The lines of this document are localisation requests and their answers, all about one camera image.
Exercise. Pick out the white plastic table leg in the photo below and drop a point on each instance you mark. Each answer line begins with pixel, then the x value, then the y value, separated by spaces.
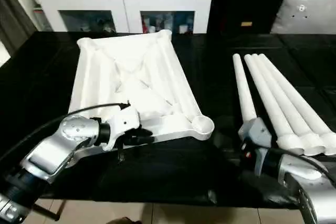
pixel 288 103
pixel 273 108
pixel 302 98
pixel 244 90

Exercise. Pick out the white plastic table top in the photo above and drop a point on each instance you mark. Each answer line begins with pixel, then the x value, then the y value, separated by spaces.
pixel 131 77

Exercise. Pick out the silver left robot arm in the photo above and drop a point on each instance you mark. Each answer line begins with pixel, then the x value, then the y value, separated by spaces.
pixel 52 153

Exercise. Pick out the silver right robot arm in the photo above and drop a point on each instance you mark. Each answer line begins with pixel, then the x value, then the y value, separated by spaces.
pixel 302 182

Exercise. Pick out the black work mat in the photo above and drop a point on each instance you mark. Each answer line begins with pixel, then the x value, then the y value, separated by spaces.
pixel 39 77

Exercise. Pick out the white glass-door cabinet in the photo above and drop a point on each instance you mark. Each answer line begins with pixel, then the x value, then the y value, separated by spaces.
pixel 118 3

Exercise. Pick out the grey cushion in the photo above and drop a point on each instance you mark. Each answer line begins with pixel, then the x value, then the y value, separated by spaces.
pixel 307 11

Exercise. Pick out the grey curtain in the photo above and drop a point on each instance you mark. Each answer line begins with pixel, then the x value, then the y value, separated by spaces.
pixel 13 19

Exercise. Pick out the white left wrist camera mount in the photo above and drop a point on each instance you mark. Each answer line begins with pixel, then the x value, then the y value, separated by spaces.
pixel 123 121

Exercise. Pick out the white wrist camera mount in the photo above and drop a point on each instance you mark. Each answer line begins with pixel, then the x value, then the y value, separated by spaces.
pixel 123 121
pixel 258 132

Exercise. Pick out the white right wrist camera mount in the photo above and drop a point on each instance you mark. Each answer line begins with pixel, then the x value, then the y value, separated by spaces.
pixel 258 132

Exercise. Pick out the black metal table frame leg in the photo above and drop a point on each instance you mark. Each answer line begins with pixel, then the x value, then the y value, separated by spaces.
pixel 56 209

